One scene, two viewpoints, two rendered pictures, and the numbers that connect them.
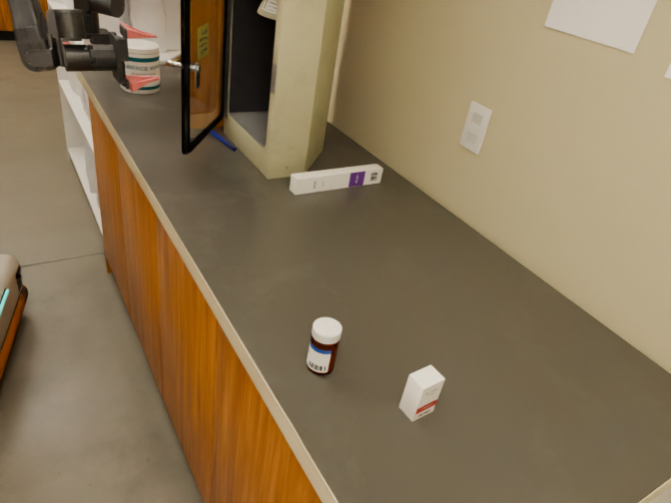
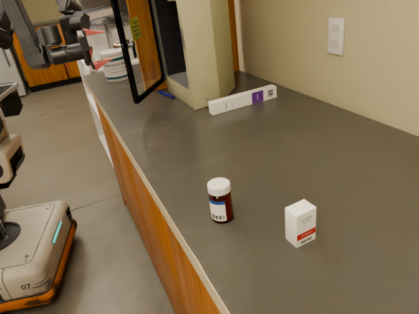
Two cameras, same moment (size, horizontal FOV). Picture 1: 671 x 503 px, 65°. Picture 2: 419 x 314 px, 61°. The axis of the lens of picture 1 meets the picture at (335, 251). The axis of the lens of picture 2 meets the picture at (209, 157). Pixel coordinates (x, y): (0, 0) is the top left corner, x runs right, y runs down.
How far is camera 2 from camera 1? 0.23 m
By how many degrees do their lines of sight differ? 14
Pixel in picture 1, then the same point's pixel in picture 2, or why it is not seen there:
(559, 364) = not seen: outside the picture
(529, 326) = (403, 168)
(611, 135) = not seen: outside the picture
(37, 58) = (35, 60)
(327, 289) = (232, 167)
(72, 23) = (52, 33)
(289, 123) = (200, 67)
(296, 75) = (197, 32)
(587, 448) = not seen: outside the picture
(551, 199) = (405, 68)
